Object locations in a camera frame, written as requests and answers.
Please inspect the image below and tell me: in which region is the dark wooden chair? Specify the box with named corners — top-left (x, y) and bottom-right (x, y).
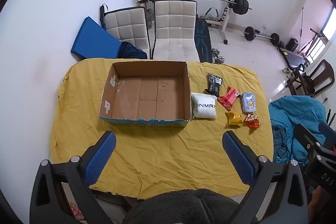
top-left (287, 59), bottom-right (335, 97)

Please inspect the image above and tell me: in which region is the dark blue garment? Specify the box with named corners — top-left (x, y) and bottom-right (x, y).
top-left (117, 41), bottom-right (148, 59)

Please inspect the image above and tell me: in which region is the blue foam mat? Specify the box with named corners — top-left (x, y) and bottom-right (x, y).
top-left (70, 16), bottom-right (122, 61)

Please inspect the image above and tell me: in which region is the window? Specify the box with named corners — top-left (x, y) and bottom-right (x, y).
top-left (322, 6), bottom-right (336, 38)

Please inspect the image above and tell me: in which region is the yellow tablecloth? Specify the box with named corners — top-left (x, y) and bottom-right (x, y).
top-left (50, 58), bottom-right (275, 200)

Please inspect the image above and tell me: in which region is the grey exercise frame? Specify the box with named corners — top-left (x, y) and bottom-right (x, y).
top-left (204, 7), bottom-right (221, 27)

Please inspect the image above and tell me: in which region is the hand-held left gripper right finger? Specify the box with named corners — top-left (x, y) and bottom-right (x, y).
top-left (222, 131), bottom-right (309, 224)

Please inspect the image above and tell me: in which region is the yellow snack packet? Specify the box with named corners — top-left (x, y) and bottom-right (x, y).
top-left (225, 112), bottom-right (244, 127)

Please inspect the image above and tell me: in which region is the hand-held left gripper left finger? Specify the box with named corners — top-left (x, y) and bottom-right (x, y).
top-left (29, 131), bottom-right (117, 224)

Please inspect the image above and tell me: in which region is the dark fleece clothing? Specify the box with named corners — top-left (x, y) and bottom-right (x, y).
top-left (123, 188), bottom-right (259, 224)

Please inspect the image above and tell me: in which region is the white quilted chair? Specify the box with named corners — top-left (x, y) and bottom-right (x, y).
top-left (104, 7), bottom-right (151, 59)
top-left (152, 0), bottom-right (200, 62)

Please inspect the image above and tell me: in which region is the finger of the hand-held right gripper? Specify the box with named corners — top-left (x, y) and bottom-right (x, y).
top-left (293, 124), bottom-right (324, 157)
top-left (318, 121), bottom-right (336, 152)

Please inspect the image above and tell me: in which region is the red snack packet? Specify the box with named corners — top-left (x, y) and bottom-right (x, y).
top-left (217, 86), bottom-right (241, 111)

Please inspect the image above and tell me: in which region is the white barbell rack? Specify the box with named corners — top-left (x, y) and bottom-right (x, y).
top-left (164, 0), bottom-right (242, 44)

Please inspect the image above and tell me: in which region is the blue tissue packet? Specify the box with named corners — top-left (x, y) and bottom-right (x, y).
top-left (241, 92), bottom-right (257, 113)

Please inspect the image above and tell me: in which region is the orange panda snack packet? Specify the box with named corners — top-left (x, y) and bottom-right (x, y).
top-left (245, 113), bottom-right (261, 130)

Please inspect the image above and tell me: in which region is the cardboard box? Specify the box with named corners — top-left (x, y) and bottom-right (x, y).
top-left (99, 61), bottom-right (191, 128)

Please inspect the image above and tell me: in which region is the short barbell with black plates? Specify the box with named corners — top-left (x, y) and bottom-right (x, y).
top-left (241, 26), bottom-right (281, 46)

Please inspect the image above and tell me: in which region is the person's right hand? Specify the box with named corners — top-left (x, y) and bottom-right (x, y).
top-left (308, 185), bottom-right (326, 224)

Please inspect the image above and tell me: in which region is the black weight bench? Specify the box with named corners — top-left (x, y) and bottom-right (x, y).
top-left (195, 18), bottom-right (213, 62)

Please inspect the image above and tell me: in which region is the teal blanket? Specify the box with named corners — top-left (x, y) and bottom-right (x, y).
top-left (268, 96), bottom-right (328, 167)

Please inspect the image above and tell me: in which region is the black bag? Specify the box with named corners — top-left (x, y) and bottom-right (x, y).
top-left (286, 39), bottom-right (299, 52)

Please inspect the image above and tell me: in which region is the black snack packet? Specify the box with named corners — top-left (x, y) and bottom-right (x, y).
top-left (204, 73), bottom-right (223, 97)

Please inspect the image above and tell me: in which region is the white soft packet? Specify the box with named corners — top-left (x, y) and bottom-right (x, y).
top-left (190, 92), bottom-right (217, 119)

